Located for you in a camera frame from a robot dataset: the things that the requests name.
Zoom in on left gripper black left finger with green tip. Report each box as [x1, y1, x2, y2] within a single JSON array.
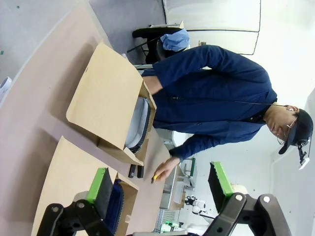
[[36, 167, 114, 236]]

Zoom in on left gripper black right finger with green tip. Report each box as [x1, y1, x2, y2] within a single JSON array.
[[204, 161, 292, 236]]

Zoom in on navy blue zip pouch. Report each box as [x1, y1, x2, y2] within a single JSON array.
[[104, 179, 125, 234]]

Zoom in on light grey zip pouch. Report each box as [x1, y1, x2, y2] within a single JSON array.
[[125, 96, 152, 153]]

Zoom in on person's right forearm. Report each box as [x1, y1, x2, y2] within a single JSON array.
[[142, 75, 163, 95]]

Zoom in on person's left forearm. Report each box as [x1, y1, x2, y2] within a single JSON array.
[[169, 134, 212, 163]]

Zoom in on small open cardboard box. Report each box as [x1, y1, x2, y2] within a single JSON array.
[[31, 135, 140, 236]]

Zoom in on large open cardboard box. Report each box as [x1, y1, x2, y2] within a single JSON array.
[[65, 41, 158, 167]]

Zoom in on person's left hand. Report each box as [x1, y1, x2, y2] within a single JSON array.
[[154, 156, 181, 182]]

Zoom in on white humanoid robot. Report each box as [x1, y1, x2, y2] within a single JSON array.
[[184, 195, 215, 219]]

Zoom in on black stapler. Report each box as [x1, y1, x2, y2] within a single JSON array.
[[127, 164, 145, 179]]

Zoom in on thin metal eyeglasses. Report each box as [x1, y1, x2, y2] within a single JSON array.
[[277, 117, 298, 146]]

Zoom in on person in navy jacket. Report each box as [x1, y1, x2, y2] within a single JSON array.
[[141, 44, 314, 163]]

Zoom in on dark baseball cap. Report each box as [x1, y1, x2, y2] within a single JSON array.
[[278, 108, 314, 155]]

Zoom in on white partition panel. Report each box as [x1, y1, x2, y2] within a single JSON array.
[[187, 30, 259, 56], [162, 0, 261, 32]]

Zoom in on light blue cloth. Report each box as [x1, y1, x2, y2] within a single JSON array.
[[159, 28, 190, 52]]

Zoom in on black office chair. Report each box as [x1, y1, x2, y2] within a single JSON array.
[[126, 27, 184, 64]]

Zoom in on green metal frame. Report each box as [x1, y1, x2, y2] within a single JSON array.
[[183, 157, 196, 177]]

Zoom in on head-mounted camera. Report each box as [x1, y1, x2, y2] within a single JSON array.
[[296, 139, 311, 170]]

